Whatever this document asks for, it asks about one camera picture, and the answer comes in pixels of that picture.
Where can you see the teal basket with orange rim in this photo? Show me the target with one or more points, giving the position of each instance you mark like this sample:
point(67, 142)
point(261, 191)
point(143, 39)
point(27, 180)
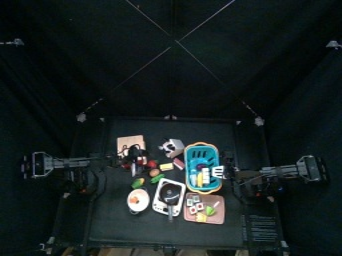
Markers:
point(193, 156)

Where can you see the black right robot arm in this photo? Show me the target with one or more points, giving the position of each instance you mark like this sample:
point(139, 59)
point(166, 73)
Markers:
point(285, 171)

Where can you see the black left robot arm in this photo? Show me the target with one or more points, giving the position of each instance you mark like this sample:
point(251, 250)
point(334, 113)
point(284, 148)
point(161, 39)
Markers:
point(71, 162)

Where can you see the white toy bottle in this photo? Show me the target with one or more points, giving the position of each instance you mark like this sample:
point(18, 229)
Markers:
point(206, 176)

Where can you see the red toy tomato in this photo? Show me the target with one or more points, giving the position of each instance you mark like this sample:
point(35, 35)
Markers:
point(151, 164)

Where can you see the yellow green toy corn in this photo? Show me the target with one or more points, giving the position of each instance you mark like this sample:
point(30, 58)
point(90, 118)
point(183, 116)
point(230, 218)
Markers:
point(138, 183)

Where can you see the brown toy egg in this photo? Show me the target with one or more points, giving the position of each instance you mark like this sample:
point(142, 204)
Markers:
point(154, 172)

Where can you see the yellow toy stick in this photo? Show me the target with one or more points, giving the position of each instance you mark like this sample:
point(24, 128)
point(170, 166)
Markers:
point(199, 180)

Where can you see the green toy vegetable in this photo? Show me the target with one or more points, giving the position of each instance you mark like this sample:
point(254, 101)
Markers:
point(157, 178)

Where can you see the yellow toy butter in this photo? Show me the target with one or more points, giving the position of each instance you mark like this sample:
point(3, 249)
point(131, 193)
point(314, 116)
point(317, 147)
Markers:
point(166, 166)

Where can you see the orange toy food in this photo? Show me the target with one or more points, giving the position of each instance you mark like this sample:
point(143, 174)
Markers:
point(135, 200)

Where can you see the pink toy block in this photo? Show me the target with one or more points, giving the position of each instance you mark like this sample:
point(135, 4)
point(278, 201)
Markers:
point(178, 164)

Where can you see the green toy leaf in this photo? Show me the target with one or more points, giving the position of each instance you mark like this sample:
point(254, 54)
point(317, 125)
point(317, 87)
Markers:
point(210, 210)

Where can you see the pink toy tray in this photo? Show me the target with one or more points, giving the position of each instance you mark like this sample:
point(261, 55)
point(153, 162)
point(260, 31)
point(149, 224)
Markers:
point(218, 218)

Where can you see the yellow toy food piece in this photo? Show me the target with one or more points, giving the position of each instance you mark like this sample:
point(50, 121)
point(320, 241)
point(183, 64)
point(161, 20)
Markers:
point(202, 218)

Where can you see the white toy stove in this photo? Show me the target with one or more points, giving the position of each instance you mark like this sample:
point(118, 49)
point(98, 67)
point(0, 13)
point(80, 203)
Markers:
point(175, 208)

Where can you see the white label sticker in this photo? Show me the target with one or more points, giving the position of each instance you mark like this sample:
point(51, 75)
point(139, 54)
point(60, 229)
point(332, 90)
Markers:
point(262, 228)

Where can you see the grey frame corner bracket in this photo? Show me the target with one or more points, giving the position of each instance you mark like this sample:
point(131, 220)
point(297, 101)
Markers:
point(258, 121)
point(80, 117)

